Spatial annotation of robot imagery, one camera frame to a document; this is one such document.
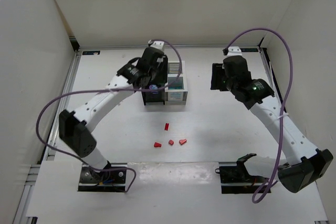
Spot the purple lotus flower lego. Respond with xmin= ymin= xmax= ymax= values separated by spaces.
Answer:
xmin=149 ymin=84 xmax=158 ymax=90

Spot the red curved lego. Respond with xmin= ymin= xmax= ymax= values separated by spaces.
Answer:
xmin=179 ymin=139 xmax=187 ymax=145
xmin=154 ymin=142 xmax=162 ymax=148

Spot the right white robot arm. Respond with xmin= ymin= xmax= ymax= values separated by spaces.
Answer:
xmin=211 ymin=55 xmax=333 ymax=193

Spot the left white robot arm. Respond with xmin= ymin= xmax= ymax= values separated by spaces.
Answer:
xmin=59 ymin=40 xmax=167 ymax=172

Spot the black slotted container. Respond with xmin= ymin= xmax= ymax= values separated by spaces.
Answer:
xmin=141 ymin=90 xmax=165 ymax=106

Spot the right blue label sticker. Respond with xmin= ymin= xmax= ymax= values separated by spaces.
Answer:
xmin=241 ymin=48 xmax=259 ymax=52

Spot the white slotted container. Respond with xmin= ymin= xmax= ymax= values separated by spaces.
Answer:
xmin=165 ymin=61 xmax=188 ymax=105

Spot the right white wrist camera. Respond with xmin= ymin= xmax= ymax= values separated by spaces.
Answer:
xmin=223 ymin=46 xmax=243 ymax=57

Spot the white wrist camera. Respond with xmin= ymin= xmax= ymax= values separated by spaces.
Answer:
xmin=148 ymin=40 xmax=165 ymax=52
xmin=223 ymin=46 xmax=243 ymax=57

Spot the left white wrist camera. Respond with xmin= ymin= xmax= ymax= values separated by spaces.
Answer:
xmin=148 ymin=40 xmax=165 ymax=52

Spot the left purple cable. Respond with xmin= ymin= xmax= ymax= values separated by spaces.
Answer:
xmin=35 ymin=39 xmax=183 ymax=193

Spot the purple cable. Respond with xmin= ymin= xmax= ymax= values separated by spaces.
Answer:
xmin=222 ymin=28 xmax=293 ymax=204
xmin=35 ymin=39 xmax=183 ymax=193

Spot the right aluminium frame rail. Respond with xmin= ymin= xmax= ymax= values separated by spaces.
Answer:
xmin=258 ymin=47 xmax=297 ymax=143

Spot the aluminium frame rail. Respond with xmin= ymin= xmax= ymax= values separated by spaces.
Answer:
xmin=258 ymin=47 xmax=297 ymax=143
xmin=40 ymin=50 xmax=81 ymax=163

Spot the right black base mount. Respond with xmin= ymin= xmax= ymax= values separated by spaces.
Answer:
xmin=215 ymin=166 xmax=265 ymax=195

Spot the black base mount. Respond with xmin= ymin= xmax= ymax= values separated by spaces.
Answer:
xmin=77 ymin=163 xmax=127 ymax=193
xmin=215 ymin=166 xmax=265 ymax=195

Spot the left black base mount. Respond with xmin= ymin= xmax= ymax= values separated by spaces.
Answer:
xmin=77 ymin=163 xmax=127 ymax=193

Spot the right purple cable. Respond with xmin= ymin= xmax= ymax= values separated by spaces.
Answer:
xmin=222 ymin=28 xmax=293 ymax=204

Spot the left aluminium frame rail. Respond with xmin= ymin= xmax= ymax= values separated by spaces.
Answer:
xmin=40 ymin=50 xmax=81 ymax=163

